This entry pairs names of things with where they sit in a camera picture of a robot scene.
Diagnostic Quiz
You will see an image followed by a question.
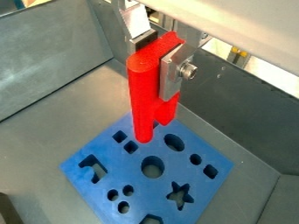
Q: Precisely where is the red square-circle peg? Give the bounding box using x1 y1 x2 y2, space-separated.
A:
125 31 184 144

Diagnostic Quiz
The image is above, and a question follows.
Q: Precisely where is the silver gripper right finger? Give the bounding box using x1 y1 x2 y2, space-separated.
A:
159 22 211 102

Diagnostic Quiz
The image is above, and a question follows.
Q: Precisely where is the blue shape sorting block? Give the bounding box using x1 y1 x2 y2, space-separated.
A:
60 115 233 224

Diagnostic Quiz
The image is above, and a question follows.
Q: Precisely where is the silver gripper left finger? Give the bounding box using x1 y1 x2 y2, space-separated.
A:
111 0 157 54

